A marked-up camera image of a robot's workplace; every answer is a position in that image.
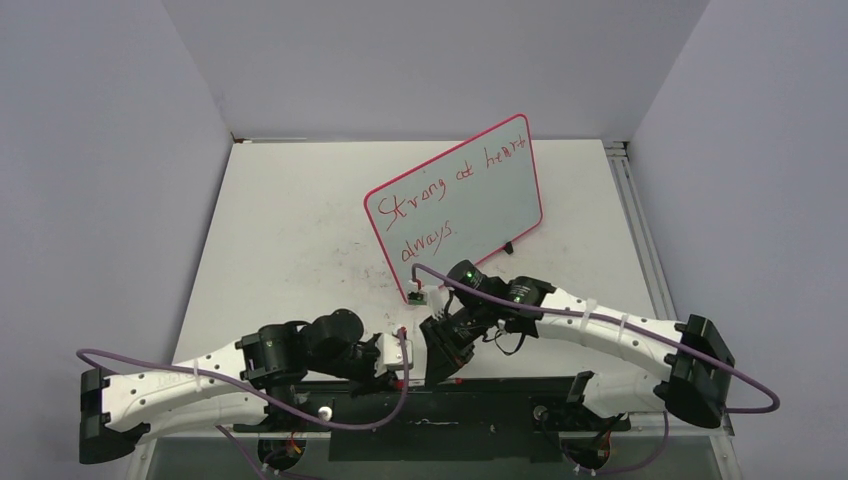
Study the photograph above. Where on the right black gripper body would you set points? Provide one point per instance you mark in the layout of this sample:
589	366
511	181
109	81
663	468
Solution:
456	333

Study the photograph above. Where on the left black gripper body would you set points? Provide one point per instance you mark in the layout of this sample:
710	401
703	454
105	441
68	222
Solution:
361	365

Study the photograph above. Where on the pink framed whiteboard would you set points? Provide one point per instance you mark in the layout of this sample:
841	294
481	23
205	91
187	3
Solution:
466	203

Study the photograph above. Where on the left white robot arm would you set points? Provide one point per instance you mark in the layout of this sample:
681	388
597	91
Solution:
249	382

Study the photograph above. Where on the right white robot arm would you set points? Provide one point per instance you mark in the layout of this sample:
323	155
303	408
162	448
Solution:
680	367

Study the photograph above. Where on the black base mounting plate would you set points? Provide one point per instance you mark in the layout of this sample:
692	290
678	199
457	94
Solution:
481	419

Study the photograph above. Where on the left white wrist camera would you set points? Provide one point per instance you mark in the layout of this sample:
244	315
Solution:
392	356

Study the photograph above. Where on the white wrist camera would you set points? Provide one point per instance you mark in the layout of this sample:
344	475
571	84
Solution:
438	299
392	356

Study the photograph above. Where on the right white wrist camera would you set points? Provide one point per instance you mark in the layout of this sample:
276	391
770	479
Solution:
438	299

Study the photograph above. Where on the aluminium rail frame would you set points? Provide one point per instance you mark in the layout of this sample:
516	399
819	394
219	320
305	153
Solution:
289	239

